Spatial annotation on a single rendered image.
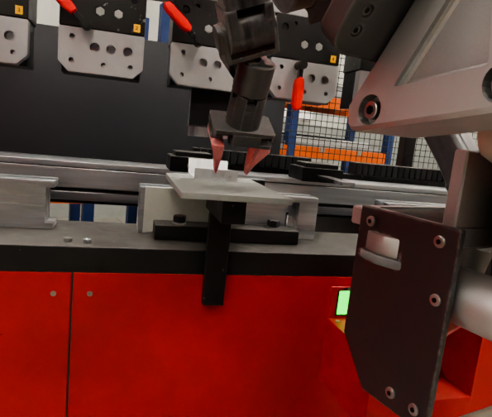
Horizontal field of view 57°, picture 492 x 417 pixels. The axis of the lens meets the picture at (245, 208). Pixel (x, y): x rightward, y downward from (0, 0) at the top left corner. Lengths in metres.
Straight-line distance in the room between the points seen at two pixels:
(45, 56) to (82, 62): 0.57
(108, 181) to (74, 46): 0.40
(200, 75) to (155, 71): 0.55
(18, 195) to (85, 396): 0.39
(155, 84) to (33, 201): 0.65
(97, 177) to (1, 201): 0.31
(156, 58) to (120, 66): 0.56
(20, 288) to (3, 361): 0.14
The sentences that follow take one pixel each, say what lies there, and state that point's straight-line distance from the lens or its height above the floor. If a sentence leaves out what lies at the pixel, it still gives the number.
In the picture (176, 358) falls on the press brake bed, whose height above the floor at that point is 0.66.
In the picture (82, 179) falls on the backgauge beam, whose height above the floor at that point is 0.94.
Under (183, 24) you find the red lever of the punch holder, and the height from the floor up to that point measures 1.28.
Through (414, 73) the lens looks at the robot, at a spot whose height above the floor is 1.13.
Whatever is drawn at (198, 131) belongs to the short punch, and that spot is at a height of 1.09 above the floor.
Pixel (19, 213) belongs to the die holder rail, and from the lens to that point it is 0.96.
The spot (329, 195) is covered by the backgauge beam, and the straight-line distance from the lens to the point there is 1.33.
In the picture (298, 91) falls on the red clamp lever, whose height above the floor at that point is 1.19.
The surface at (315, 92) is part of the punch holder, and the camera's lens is 0.99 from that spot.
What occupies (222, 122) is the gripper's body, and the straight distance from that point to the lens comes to 0.74.
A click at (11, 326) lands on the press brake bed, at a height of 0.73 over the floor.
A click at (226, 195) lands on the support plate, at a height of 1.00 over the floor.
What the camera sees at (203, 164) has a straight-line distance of 0.99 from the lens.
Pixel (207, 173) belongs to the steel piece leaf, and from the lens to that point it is 0.88.
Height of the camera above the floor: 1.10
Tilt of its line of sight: 9 degrees down
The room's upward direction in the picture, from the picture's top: 6 degrees clockwise
